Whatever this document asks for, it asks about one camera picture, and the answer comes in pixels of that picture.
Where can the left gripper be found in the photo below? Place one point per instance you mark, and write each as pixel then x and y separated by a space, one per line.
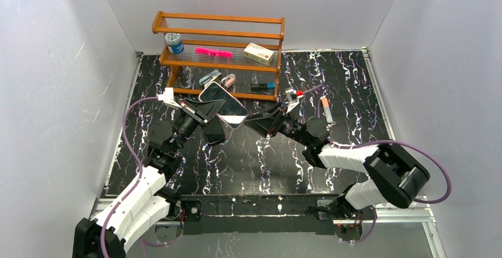
pixel 195 114

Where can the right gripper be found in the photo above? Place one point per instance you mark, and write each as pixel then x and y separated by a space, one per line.
pixel 274 121

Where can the black smartphone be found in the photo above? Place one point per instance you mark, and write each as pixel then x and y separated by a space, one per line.
pixel 214 134

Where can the phone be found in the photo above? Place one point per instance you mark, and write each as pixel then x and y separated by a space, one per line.
pixel 233 112

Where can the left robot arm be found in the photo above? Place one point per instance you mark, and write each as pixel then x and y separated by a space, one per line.
pixel 147 199

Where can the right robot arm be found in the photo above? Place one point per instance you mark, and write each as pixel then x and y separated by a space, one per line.
pixel 395 176

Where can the black blue marker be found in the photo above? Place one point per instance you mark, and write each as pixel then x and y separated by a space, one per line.
pixel 262 86

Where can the teal grey stapler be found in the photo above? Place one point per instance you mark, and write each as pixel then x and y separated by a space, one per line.
pixel 213 76

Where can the pink plastic tool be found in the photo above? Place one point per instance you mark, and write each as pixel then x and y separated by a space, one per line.
pixel 213 52

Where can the orange white glue stick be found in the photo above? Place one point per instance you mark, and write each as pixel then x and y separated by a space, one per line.
pixel 326 109

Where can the white cardboard box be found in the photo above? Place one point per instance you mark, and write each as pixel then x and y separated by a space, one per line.
pixel 259 54

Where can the orange wooden shelf rack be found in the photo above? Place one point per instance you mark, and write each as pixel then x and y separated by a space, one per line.
pixel 222 32

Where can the blue white round jar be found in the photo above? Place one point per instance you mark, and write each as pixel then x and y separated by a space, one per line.
pixel 174 43

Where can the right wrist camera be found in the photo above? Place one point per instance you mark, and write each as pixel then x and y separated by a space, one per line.
pixel 293 98

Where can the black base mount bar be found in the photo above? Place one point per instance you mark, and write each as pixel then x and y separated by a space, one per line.
pixel 310 213

